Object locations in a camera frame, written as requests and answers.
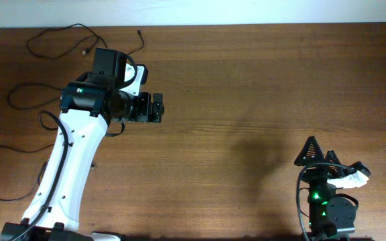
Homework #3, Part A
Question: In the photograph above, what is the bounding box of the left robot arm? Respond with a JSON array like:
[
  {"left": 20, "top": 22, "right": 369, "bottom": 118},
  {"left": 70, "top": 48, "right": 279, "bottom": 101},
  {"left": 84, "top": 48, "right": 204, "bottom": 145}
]
[{"left": 0, "top": 48, "right": 164, "bottom": 240}]

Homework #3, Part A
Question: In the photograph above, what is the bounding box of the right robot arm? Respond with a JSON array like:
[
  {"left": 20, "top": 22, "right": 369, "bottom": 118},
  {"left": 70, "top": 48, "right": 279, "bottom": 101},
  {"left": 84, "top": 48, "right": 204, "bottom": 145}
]
[{"left": 294, "top": 136, "right": 371, "bottom": 240}]

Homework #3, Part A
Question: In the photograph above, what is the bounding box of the black usb cable coil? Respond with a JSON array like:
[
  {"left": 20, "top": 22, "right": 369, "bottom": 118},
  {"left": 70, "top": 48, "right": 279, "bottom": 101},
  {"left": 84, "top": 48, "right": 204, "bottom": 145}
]
[{"left": 0, "top": 143, "right": 97, "bottom": 202}]

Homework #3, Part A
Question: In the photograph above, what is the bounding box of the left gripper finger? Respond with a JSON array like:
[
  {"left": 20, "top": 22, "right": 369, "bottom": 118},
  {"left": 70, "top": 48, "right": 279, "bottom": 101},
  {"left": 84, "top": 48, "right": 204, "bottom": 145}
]
[
  {"left": 147, "top": 101, "right": 162, "bottom": 123},
  {"left": 153, "top": 93, "right": 164, "bottom": 116}
]

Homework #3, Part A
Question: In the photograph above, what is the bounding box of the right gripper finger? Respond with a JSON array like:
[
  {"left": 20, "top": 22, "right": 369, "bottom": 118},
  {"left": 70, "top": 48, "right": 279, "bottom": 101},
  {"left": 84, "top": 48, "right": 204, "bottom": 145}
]
[
  {"left": 325, "top": 150, "right": 345, "bottom": 177},
  {"left": 294, "top": 136, "right": 324, "bottom": 166}
]

